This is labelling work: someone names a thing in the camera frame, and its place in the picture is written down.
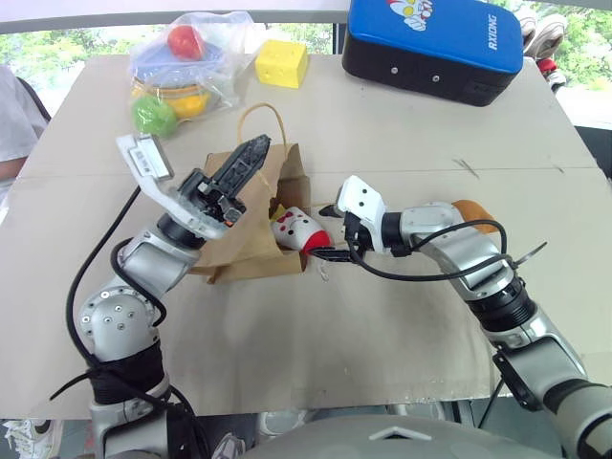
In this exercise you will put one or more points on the brown paper bag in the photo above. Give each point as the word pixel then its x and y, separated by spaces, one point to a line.
pixel 258 225

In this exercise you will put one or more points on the white sneaker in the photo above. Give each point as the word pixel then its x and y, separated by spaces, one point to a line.
pixel 282 423
pixel 28 437

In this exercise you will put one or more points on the grey sneakers pair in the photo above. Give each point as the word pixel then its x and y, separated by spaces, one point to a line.
pixel 545 33

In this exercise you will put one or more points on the white and red plush toy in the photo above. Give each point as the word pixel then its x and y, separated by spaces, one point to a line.
pixel 299 227

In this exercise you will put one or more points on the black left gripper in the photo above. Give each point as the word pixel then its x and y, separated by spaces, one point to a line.
pixel 210 196

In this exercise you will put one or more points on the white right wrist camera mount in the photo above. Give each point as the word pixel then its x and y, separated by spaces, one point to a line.
pixel 363 201

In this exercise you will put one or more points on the red toy ball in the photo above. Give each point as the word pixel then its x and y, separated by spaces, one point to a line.
pixel 185 42

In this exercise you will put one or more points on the orange brown plush toy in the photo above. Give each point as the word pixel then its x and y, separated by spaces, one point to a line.
pixel 473 210

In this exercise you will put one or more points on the yellow toy fruit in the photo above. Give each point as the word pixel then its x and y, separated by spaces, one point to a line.
pixel 189 106

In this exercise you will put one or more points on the yellow cheese plush toy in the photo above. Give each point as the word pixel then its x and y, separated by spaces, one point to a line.
pixel 281 64

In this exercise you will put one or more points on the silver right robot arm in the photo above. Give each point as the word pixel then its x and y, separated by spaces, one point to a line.
pixel 540 344

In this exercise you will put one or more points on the clear plastic bag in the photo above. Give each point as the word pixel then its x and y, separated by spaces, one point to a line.
pixel 217 72

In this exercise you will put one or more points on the grey robot torso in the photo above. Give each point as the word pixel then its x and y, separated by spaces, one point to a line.
pixel 397 442

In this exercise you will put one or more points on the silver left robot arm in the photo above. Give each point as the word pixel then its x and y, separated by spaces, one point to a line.
pixel 119 325

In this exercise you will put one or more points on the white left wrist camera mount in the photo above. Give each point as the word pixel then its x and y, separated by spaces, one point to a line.
pixel 146 165

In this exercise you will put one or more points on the person in grey shirt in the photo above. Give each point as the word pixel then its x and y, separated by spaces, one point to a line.
pixel 14 129

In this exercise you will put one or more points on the blue plastic bowl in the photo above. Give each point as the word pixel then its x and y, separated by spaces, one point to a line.
pixel 167 67

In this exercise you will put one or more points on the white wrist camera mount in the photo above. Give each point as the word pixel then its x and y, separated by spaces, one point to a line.
pixel 363 201
pixel 146 165

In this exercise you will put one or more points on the blue and black case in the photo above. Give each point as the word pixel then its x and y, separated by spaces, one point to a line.
pixel 430 43

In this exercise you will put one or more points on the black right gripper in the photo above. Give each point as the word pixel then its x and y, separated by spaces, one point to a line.
pixel 355 234

